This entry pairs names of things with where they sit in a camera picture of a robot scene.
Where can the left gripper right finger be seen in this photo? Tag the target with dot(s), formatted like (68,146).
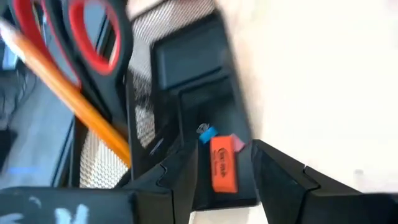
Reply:
(286,193)

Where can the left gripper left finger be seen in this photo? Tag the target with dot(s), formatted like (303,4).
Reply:
(174,186)

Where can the red eraser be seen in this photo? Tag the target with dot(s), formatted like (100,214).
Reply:
(224,165)

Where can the blue binder clip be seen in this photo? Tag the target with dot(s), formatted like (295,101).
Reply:
(208,134)

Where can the orange pencil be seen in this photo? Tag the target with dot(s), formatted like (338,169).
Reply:
(84,109)

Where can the black mesh desk organizer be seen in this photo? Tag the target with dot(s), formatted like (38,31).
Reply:
(186,56)

